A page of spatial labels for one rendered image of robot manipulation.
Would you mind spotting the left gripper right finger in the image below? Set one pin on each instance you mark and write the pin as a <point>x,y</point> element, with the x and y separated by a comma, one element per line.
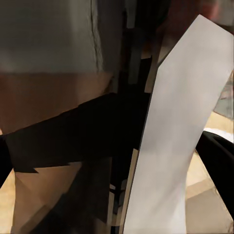
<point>217,154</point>

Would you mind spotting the countertop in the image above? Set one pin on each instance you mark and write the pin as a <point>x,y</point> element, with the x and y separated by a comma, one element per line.
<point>198,178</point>

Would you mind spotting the cabinet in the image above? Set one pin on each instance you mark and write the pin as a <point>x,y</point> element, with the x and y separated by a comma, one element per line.
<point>206,213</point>

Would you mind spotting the saucer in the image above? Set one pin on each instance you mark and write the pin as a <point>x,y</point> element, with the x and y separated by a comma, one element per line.
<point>223,134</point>

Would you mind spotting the bottle of coffee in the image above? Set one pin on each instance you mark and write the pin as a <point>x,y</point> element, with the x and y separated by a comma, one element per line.
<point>102,104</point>

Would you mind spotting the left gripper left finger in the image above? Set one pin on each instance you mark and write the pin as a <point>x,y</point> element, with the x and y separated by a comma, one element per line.
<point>5,161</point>

